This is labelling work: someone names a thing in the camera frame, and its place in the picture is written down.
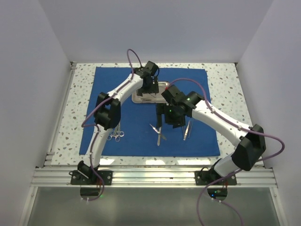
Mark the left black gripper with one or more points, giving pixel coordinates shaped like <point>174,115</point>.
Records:
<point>153,89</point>

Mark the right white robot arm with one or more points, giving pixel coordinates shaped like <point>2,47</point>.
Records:
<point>248,140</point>

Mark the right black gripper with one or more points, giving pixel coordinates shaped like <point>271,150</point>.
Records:
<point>161,109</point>

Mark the silver instrument tray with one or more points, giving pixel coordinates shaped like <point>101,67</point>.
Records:
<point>147,99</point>

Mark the blue surgical drape cloth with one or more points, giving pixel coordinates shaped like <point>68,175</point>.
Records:
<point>140,139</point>

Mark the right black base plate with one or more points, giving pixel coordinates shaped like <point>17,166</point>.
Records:
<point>206,176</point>

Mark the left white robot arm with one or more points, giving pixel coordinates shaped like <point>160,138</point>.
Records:
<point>106,116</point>

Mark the steel surgical scissors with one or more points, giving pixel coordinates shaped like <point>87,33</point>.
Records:
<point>121,131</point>

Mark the aluminium front rail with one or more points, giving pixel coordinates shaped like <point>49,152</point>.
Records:
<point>149,177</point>

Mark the aluminium left side rail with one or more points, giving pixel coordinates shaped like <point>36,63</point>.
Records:
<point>51,150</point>

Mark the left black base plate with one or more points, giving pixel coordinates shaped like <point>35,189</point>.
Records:
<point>104,177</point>

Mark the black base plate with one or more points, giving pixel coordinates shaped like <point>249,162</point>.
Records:
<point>104,177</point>
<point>206,176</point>

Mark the broad steel tweezers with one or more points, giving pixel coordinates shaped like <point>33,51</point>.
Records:
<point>186,131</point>

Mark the steel surgical forceps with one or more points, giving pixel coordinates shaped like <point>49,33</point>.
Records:
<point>113,134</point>

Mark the steel hemostat clamp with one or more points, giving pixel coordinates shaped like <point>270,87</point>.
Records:
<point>118,138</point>

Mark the aluminium rail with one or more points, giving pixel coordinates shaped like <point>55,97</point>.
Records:
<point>149,177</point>
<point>51,150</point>

